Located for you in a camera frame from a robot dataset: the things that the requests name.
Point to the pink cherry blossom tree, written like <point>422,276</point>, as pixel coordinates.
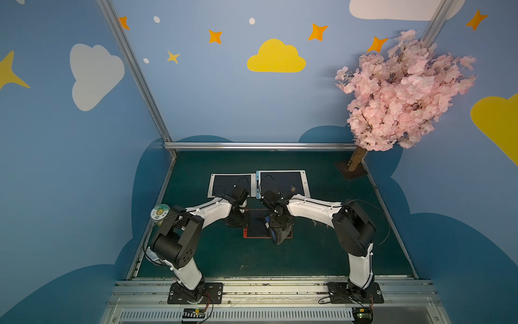
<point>398,97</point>

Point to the right controller board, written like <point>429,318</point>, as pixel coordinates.
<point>362,316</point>

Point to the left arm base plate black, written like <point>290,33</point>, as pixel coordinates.
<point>203,293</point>

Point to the left controller board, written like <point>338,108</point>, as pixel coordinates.
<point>196,315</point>

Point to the controller board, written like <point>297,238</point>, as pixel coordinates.
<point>362,316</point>
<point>196,315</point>

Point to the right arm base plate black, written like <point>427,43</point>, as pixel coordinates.
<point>342,293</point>

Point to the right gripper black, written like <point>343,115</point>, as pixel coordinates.
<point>279,223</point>

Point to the aluminium mounting rail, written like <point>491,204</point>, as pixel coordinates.
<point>276,300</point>

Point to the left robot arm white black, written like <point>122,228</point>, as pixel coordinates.
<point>179,230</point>

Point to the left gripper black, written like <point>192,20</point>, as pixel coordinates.
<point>237,217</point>

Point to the red framed drawing tablet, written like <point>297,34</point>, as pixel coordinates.
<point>256,227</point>

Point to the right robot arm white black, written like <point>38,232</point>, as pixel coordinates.
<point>354,228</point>

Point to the grey blue wiping cloth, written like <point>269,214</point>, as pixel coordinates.
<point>279,235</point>

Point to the white framed drawing tablet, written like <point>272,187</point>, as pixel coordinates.
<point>222,184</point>

